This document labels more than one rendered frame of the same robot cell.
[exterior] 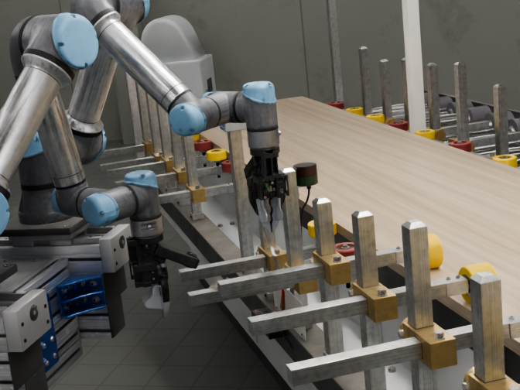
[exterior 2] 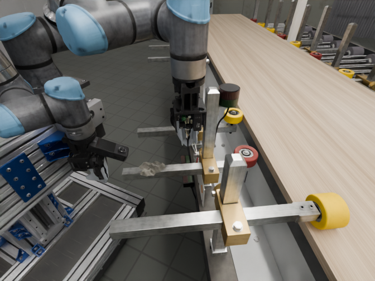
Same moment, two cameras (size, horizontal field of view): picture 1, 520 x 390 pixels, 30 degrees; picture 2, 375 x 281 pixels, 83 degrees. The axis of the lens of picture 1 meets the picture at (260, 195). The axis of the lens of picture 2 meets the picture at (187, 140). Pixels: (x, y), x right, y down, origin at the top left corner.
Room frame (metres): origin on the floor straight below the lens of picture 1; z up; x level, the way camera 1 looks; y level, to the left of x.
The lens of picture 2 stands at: (1.82, -0.09, 1.39)
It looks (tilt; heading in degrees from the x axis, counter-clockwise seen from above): 40 degrees down; 9
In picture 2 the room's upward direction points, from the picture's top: straight up
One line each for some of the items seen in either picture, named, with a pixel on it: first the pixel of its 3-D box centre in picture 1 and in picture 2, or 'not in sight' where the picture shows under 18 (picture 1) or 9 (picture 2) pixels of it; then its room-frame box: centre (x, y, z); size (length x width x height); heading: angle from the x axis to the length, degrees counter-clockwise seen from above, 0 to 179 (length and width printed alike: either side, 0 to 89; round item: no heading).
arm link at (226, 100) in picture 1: (220, 108); (146, 19); (2.29, 0.07, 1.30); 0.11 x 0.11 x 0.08; 57
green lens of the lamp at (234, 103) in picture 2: (306, 179); (227, 98); (2.38, -0.12, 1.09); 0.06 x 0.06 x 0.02
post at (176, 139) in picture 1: (178, 160); not in sight; (3.82, 0.31, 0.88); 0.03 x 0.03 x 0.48; 15
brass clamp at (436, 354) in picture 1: (426, 340); not in sight; (1.62, -0.27, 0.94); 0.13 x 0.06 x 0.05; 15
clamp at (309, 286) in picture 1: (300, 275); (208, 164); (2.35, -0.08, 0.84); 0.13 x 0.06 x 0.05; 15
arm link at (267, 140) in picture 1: (265, 138); (190, 66); (2.26, -0.03, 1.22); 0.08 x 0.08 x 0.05
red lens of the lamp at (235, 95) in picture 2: (305, 169); (229, 91); (2.38, -0.12, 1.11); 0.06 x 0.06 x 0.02
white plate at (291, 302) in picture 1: (287, 306); (198, 172); (2.39, -0.04, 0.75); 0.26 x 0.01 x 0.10; 15
